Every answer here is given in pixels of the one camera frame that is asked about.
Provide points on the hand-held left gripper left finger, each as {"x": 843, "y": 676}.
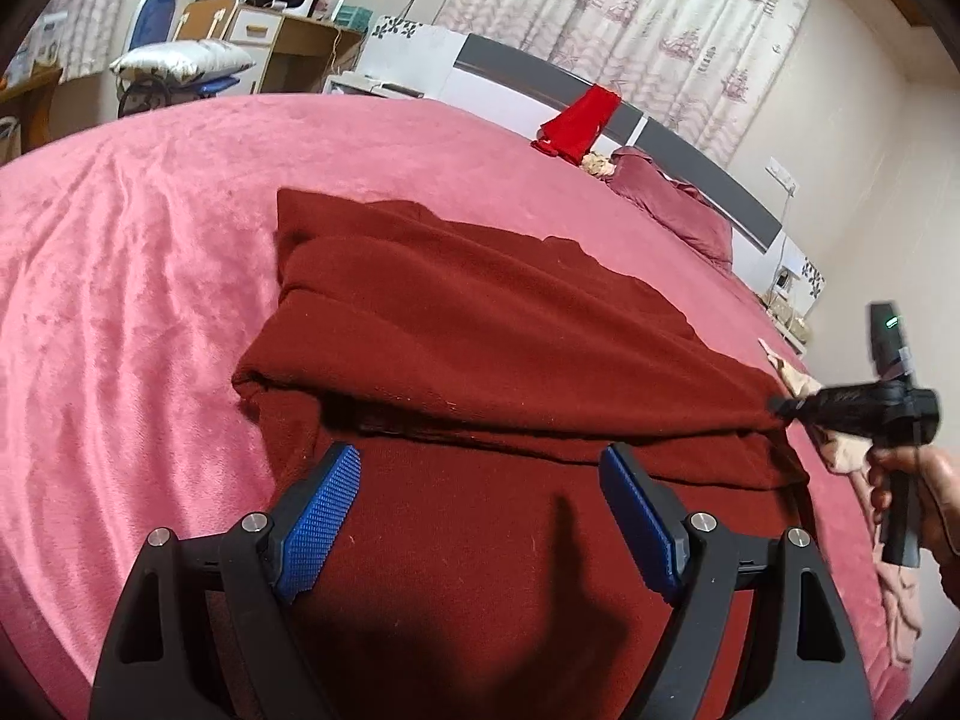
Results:
{"x": 322, "y": 525}

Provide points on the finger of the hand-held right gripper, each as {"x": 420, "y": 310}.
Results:
{"x": 832, "y": 397}
{"x": 840, "y": 420}

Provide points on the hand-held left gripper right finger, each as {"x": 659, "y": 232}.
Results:
{"x": 637, "y": 525}

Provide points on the dark red garment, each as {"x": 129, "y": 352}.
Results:
{"x": 450, "y": 315}

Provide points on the person's right hand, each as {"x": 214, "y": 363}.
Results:
{"x": 941, "y": 487}

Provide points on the cream garment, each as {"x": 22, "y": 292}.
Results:
{"x": 799, "y": 382}

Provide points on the cluttered bedside table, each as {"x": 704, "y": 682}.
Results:
{"x": 787, "y": 319}

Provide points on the white floral bedside panel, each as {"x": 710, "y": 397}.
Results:
{"x": 409, "y": 52}
{"x": 810, "y": 277}

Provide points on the pale pink cloth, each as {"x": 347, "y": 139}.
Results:
{"x": 900, "y": 607}

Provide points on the maroon pillow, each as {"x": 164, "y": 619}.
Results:
{"x": 675, "y": 210}

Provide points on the pink bed blanket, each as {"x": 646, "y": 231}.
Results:
{"x": 150, "y": 277}

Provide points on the beige plush toy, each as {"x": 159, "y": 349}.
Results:
{"x": 598, "y": 165}

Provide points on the bright red garment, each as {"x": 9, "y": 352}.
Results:
{"x": 581, "y": 124}

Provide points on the patterned window curtain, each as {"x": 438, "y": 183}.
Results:
{"x": 637, "y": 15}

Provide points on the grey white headboard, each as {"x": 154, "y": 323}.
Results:
{"x": 510, "y": 67}

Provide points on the wooden desk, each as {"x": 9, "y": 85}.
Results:
{"x": 307, "y": 45}

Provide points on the silver pillow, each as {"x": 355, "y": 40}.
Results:
{"x": 180, "y": 56}

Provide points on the white drawer unit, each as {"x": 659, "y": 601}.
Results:
{"x": 251, "y": 26}

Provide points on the teal box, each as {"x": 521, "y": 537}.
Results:
{"x": 351, "y": 15}

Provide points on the wooden side table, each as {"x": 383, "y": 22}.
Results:
{"x": 30, "y": 105}

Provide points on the blue chair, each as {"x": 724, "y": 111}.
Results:
{"x": 154, "y": 11}

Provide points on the white wall socket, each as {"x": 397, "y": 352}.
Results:
{"x": 780, "y": 174}

